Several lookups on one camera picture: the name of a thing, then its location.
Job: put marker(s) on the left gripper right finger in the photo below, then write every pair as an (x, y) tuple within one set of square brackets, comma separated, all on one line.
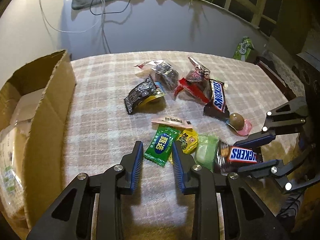
[(245, 216)]

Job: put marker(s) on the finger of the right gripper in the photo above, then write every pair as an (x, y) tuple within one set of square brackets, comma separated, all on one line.
[(289, 118), (276, 171)]

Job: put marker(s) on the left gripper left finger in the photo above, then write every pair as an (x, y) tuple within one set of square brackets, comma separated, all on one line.
[(70, 215)]

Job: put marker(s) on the chocolate ball pink wrapper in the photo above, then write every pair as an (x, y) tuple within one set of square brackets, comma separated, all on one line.
[(239, 124)]

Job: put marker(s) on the snickers bar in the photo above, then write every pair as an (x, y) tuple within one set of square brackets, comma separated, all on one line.
[(217, 107), (229, 158)]

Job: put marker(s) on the red clear date packet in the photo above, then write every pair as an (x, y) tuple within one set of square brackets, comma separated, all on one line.
[(196, 82)]

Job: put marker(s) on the green candy packet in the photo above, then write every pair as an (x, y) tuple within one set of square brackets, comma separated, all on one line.
[(161, 145)]

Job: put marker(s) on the clear walnut snack packet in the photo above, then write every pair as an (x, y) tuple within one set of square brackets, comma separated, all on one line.
[(164, 69)]

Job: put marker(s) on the black yellow snack packet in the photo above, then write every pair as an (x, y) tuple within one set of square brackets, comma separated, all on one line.
[(144, 93)]

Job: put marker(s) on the green bag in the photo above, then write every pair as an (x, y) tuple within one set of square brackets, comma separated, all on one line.
[(243, 49)]

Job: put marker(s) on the light green jelly packet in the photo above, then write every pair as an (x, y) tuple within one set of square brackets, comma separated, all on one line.
[(206, 150)]

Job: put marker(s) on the plaid tablecloth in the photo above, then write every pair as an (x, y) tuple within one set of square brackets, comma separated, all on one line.
[(99, 131)]

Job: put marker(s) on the yellow candy packet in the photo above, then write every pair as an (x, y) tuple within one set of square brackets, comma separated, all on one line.
[(188, 140)]

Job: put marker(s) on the brown cardboard box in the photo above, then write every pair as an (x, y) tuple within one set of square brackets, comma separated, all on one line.
[(34, 106)]

